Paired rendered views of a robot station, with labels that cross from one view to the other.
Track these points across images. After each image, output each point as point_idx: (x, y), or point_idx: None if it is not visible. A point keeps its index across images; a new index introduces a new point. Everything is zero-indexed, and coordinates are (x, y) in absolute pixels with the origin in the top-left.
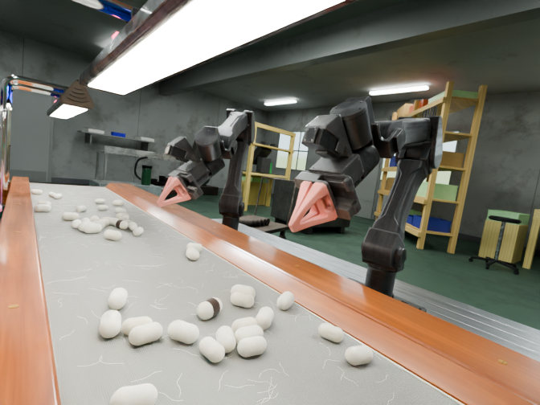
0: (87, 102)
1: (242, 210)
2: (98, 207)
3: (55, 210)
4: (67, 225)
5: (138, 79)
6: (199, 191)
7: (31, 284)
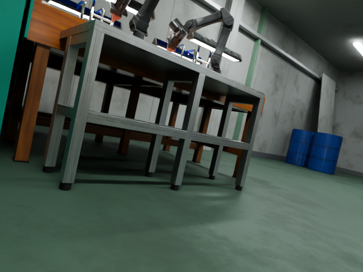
0: (191, 35)
1: (212, 61)
2: None
3: None
4: None
5: (129, 8)
6: (168, 43)
7: None
